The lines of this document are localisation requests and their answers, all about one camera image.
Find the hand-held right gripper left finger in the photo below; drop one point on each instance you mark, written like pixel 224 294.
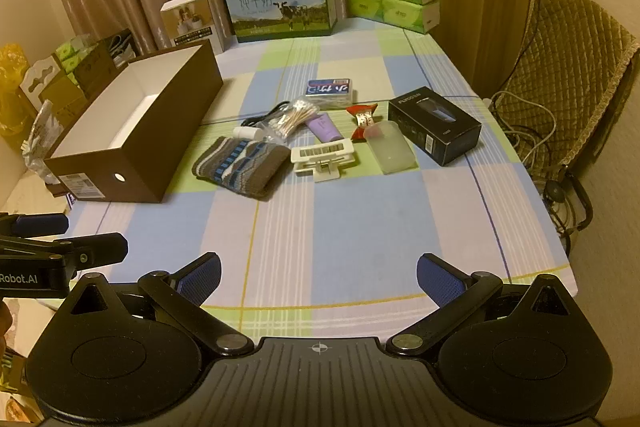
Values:
pixel 202 278

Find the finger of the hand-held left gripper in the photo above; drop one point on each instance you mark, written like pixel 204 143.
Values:
pixel 40 224
pixel 100 248

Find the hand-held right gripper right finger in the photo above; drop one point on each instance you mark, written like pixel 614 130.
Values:
pixel 440 279

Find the striped knitted cloth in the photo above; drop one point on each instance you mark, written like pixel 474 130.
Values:
pixel 240 164

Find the translucent plastic case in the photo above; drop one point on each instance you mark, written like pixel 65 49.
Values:
pixel 392 152

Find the brown cardboard box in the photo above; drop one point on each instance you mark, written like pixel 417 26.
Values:
pixel 165 127

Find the small white bottle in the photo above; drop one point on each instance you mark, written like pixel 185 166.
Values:
pixel 247 133

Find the black product box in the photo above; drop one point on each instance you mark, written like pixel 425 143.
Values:
pixel 440 127

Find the white plastic clip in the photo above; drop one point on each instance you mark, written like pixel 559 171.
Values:
pixel 320 153

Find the red candy packet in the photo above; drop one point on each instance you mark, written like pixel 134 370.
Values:
pixel 361 117

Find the bag of cotton swabs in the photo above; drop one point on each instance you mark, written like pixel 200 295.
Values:
pixel 295 112

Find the purple tube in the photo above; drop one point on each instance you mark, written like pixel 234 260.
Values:
pixel 322 127

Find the clear box with blue label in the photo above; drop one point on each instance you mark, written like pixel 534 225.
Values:
pixel 330 88

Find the clear plastic bag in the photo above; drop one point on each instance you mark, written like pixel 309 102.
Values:
pixel 42 132

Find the yellow plastic bag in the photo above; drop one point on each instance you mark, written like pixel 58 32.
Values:
pixel 12 72

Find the open cardboard box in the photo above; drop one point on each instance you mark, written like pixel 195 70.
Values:
pixel 95 72

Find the green tissue pack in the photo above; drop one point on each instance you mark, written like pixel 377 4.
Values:
pixel 67 52

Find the black printed box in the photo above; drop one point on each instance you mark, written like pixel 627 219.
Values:
pixel 122 44

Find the chair with quilted cover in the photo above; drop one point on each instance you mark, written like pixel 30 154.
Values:
pixel 565 72

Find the white product box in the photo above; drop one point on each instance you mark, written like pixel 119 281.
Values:
pixel 192 19

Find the blue milk carton box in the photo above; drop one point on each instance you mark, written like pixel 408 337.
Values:
pixel 270 7

